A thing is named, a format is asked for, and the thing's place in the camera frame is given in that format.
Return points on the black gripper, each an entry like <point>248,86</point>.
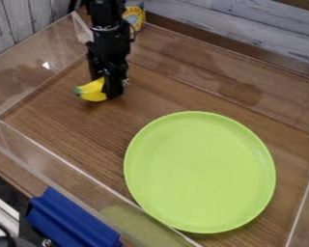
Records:
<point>108,51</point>

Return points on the clear acrylic enclosure wall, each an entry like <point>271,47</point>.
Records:
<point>64,143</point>

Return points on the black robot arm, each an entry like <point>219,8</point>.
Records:
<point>107,12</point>

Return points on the yellow labelled can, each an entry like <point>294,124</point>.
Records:
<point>135,13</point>

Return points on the yellow toy banana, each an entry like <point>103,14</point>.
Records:
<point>91,91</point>

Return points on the green round plate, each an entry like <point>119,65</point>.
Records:
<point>200,172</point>

